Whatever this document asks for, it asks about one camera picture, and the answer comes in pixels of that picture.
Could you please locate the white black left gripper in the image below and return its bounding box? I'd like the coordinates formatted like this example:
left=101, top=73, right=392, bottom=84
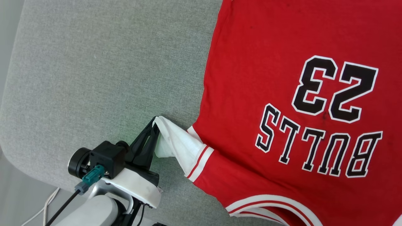
left=101, top=116, right=162, bottom=209

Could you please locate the red Bulls 23 jersey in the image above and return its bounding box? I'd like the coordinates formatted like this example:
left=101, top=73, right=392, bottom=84
left=154, top=0, right=402, bottom=226

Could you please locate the teal plug black cable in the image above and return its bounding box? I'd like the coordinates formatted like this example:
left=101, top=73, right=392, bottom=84
left=45, top=164, right=106, bottom=226

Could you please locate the thin white floor cable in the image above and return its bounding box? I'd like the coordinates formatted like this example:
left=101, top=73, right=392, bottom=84
left=20, top=187, right=60, bottom=226

